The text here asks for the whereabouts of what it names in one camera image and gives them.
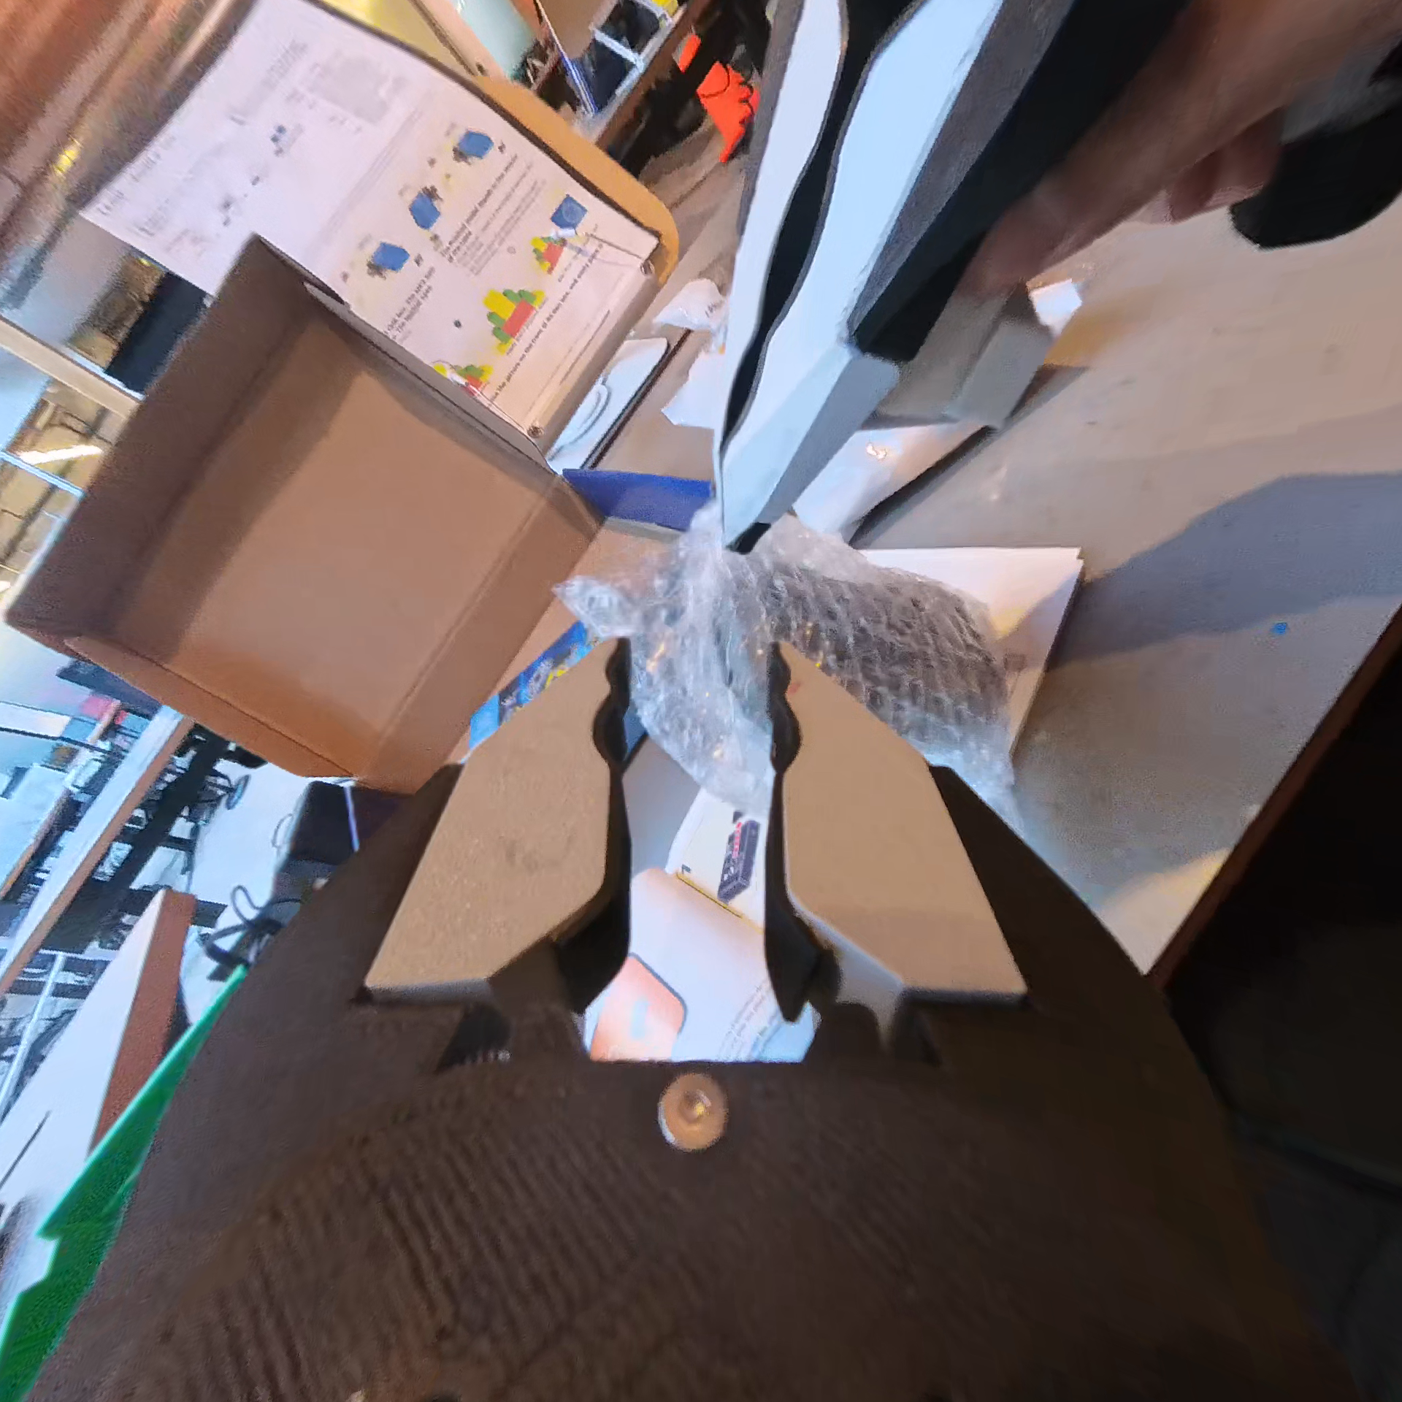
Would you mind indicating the clear bag grey tracks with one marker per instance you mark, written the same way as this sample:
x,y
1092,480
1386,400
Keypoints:
x,y
855,635

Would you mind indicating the person's right hand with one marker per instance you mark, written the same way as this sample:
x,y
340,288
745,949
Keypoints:
x,y
1206,100

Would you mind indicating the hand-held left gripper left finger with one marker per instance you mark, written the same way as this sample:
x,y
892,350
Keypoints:
x,y
515,856

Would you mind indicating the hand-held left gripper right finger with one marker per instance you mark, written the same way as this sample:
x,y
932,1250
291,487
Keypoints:
x,y
877,866

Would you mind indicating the grey desk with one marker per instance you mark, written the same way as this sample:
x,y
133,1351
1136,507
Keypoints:
x,y
1206,604

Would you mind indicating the wooden poster board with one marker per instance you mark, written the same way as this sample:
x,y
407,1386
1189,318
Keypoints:
x,y
613,186

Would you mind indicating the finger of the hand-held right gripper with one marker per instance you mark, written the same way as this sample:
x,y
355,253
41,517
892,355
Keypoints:
x,y
789,165
909,165

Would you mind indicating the black electronic device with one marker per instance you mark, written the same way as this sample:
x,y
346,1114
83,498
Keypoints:
x,y
318,827

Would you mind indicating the blue cardboard box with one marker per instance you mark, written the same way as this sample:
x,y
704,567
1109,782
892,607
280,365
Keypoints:
x,y
330,527

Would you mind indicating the white printed poster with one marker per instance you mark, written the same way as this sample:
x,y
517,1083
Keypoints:
x,y
361,176

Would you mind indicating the green plastic bin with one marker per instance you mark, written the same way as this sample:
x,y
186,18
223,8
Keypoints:
x,y
99,1206

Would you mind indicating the clear bag dark wheels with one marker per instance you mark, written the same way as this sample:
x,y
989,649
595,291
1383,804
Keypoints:
x,y
887,472

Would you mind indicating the blue-cover instruction booklet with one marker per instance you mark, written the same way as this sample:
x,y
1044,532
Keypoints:
x,y
1031,614

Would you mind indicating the thin blue printed leaflet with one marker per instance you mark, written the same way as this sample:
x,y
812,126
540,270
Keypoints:
x,y
537,680

